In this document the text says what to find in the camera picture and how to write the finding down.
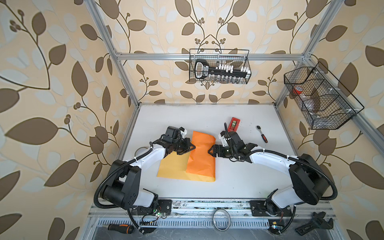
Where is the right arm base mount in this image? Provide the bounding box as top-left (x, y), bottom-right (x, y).
top-left (249, 200), bottom-right (293, 217)

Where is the metal ring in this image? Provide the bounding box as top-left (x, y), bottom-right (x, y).
top-left (212, 208), bottom-right (232, 232)

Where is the orange black screwdriver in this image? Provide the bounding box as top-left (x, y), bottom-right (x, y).
top-left (107, 224), bottom-right (135, 234)

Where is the black wire basket right wall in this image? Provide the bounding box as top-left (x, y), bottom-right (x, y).
top-left (284, 62), bottom-right (364, 130)

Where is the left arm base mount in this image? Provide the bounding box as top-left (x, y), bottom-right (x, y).
top-left (131, 199), bottom-right (173, 217)

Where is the ratchet wrench red handle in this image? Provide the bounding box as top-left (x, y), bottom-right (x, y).
top-left (256, 126), bottom-right (268, 143)

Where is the yellow orange wrapping paper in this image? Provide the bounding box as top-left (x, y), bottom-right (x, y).
top-left (157, 131), bottom-right (216, 182)

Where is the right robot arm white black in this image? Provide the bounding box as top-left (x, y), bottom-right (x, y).
top-left (208, 129), bottom-right (338, 216)

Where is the black wire basket back wall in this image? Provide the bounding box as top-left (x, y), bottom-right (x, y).
top-left (189, 48), bottom-right (252, 85)

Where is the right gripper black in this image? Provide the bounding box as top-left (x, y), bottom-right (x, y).
top-left (207, 144), bottom-right (236, 158)

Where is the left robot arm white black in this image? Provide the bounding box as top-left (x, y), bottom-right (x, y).
top-left (94, 126), bottom-right (196, 211)

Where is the red tape dispenser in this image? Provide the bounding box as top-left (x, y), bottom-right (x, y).
top-left (228, 117), bottom-right (241, 132)

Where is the black wire basket wall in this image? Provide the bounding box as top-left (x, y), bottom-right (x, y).
top-left (189, 48), bottom-right (252, 85)
top-left (284, 62), bottom-right (364, 130)

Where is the socket set black rail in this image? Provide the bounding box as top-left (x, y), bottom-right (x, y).
top-left (192, 60), bottom-right (252, 80)

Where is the black adjustable wrench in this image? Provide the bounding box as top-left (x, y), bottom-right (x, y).
top-left (295, 212), bottom-right (334, 236)

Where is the aluminium front rail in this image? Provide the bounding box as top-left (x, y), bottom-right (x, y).
top-left (87, 198), bottom-right (337, 230)

